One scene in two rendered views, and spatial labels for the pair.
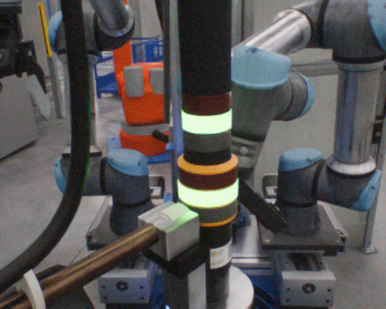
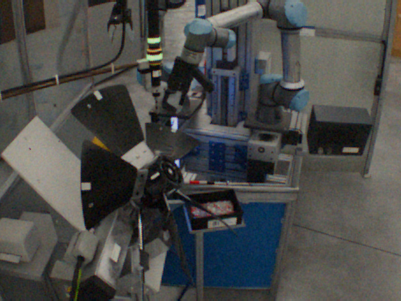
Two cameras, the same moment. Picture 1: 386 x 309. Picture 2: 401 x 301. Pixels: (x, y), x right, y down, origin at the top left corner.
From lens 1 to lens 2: 91 cm
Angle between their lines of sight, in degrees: 16
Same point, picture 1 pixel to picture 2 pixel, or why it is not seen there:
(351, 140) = (287, 69)
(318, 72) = (336, 35)
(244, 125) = (191, 46)
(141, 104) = not seen: hidden behind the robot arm
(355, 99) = (286, 47)
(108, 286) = not seen: hidden behind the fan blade
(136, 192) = not seen: hidden behind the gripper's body
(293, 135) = (318, 77)
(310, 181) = (271, 91)
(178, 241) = (142, 65)
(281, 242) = (254, 125)
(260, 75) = (197, 29)
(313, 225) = (275, 119)
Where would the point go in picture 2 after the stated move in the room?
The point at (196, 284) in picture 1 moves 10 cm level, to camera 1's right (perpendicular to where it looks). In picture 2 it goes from (148, 78) to (180, 80)
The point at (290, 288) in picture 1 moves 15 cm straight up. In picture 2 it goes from (251, 148) to (253, 119)
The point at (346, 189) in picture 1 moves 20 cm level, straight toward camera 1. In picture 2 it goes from (286, 96) to (265, 110)
